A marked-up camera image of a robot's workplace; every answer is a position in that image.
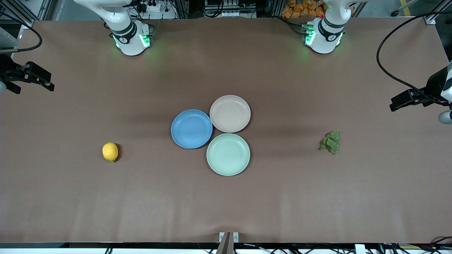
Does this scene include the green lettuce leaf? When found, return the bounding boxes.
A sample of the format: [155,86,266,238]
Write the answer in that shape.
[318,130,341,155]

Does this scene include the yellow lemon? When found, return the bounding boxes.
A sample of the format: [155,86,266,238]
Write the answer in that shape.
[102,142,119,163]

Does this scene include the white power strip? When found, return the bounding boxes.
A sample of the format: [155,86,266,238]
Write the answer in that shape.
[136,0,162,13]

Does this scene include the bag of orange items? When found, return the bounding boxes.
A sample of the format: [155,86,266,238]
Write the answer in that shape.
[281,0,328,19]

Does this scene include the blue round plate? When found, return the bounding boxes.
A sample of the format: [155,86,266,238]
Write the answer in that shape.
[171,109,213,149]

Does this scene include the beige round plate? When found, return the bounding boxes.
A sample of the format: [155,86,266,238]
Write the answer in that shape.
[209,95,251,133]

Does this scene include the pale green round plate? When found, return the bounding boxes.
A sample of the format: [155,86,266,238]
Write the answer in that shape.
[206,133,251,176]

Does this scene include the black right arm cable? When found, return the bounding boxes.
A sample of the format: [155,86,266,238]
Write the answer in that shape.
[0,12,43,53]

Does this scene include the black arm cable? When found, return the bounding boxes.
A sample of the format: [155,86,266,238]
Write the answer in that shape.
[376,11,452,103]
[0,12,43,53]

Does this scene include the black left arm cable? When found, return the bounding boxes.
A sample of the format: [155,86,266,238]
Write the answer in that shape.
[376,11,452,103]

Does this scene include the black floor cable bundle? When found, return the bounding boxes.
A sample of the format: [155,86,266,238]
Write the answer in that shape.
[427,236,452,254]

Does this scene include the metal table edge bracket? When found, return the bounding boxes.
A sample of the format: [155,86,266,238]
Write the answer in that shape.
[216,231,240,254]

